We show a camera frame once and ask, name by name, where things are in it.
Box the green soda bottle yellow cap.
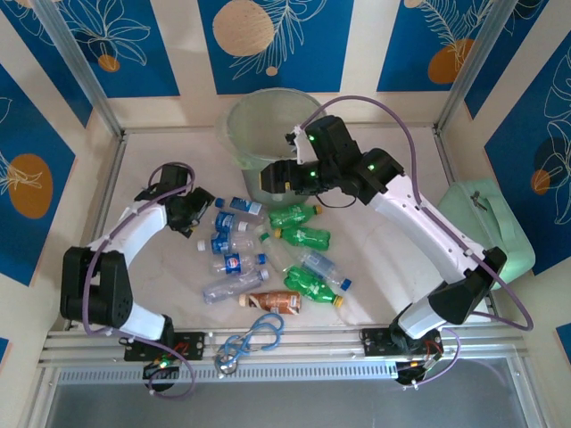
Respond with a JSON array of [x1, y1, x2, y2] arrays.
[[272, 225, 332, 249], [268, 203, 324, 226], [284, 266, 344, 309]]

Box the clear bottle dark blue label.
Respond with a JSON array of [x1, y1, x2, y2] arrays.
[[214, 210, 262, 234]]

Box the clear bottle blue label white cap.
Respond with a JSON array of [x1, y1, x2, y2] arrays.
[[197, 231, 258, 256]]

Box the clear bottle white-blue label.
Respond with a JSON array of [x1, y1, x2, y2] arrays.
[[214, 195, 264, 218]]

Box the milky clear bottle green cap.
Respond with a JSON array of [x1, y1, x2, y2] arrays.
[[254, 225, 301, 274]]

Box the clear bottle purple label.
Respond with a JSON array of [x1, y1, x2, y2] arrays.
[[203, 268, 271, 305]]

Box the clear bottle pale blue label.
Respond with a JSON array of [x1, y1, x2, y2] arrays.
[[301, 249, 353, 291]]

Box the brown Nescafe coffee bottle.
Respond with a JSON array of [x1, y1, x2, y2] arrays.
[[237, 288, 304, 314]]

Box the translucent grey-green plastic bin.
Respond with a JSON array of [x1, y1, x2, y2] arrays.
[[216, 87, 334, 211]]

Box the blue stethoscope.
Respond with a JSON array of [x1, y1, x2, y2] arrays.
[[213, 311, 286, 375]]

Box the mint green carry case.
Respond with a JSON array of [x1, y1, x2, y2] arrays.
[[436, 177, 536, 293]]

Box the grey metal panel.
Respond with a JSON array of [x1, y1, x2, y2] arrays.
[[44, 356, 543, 428]]

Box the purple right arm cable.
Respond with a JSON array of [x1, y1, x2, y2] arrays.
[[304, 95, 535, 388]]

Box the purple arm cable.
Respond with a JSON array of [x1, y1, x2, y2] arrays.
[[82, 160, 197, 399], [304, 95, 535, 388]]

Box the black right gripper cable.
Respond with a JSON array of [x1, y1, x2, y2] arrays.
[[319, 193, 359, 211]]

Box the aluminium table edge rail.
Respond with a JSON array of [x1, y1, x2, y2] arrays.
[[66, 131, 130, 332]]

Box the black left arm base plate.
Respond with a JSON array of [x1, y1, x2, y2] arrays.
[[123, 331, 209, 362]]

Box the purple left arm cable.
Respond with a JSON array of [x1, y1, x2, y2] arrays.
[[82, 160, 197, 399]]

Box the wide aluminium base rail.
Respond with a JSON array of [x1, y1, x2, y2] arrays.
[[37, 321, 532, 367]]

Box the aluminium frame post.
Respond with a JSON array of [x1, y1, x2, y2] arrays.
[[433, 0, 524, 135], [31, 0, 127, 140]]

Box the grey slotted cable duct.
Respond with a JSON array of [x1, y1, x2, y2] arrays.
[[56, 361, 399, 385]]

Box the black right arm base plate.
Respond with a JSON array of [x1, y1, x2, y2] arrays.
[[360, 326, 445, 358]]

